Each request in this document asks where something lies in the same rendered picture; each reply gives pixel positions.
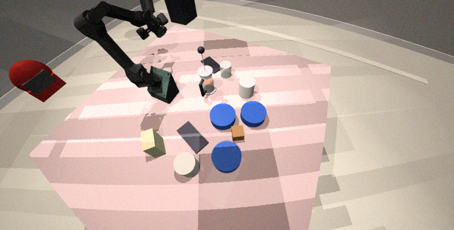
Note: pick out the cream cylinder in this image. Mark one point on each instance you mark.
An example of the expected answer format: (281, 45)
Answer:
(186, 165)
(246, 86)

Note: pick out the pale yellow cube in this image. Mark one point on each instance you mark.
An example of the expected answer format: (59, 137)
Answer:
(152, 143)

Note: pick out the orange block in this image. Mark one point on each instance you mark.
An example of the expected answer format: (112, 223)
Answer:
(237, 133)

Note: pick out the coffee plunger press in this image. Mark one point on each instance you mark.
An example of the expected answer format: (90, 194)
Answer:
(206, 84)

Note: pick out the blue short cylinder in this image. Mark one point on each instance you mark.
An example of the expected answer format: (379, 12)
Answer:
(226, 156)
(253, 114)
(222, 116)

